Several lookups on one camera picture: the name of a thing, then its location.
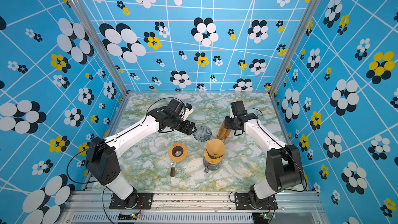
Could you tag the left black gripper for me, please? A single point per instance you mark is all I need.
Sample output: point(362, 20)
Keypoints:
point(185, 130)

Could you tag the grey ribbed glass carafe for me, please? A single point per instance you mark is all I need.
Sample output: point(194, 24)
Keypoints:
point(211, 166)

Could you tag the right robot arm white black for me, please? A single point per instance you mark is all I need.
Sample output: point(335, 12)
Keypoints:
point(284, 168)

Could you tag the wooden ring dripper holder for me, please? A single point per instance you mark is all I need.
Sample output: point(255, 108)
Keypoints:
point(212, 159)

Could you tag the aluminium front rail frame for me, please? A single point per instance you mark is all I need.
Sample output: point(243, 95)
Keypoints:
point(194, 207)

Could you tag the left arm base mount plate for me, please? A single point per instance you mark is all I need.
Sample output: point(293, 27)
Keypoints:
point(136, 201)

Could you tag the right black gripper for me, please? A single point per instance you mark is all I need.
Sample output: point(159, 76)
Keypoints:
point(227, 123)

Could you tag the grey glass dripper cone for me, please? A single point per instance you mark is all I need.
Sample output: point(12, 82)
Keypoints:
point(203, 133)

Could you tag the glass scoop wooden handle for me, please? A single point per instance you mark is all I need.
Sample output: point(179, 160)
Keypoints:
point(173, 169)

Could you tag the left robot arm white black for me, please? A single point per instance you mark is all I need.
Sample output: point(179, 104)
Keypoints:
point(102, 159)

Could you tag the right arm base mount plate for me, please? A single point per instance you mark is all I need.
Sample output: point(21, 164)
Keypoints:
point(248, 201)

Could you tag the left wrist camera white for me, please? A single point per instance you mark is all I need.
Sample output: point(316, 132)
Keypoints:
point(188, 110)

